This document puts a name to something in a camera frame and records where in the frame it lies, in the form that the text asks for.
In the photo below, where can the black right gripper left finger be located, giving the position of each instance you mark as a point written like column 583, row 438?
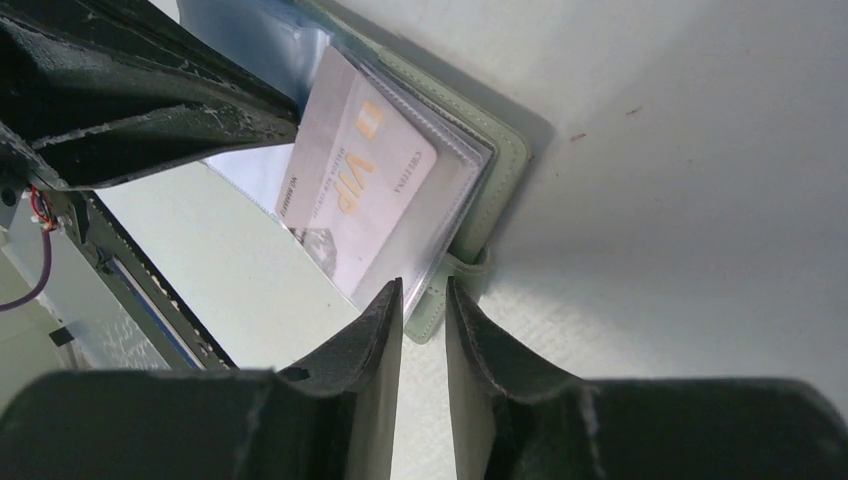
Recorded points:
column 330, row 415

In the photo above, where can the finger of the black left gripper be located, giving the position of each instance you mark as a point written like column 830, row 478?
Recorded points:
column 69, row 134
column 108, row 39

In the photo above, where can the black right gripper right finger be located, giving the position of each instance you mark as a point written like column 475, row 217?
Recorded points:
column 515, row 415

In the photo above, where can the white printed credit card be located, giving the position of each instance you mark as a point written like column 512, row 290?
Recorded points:
column 355, row 167

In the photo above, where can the green leather card holder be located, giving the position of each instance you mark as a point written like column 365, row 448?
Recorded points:
column 480, row 159

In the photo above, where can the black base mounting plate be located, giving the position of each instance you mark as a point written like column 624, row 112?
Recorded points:
column 142, row 291

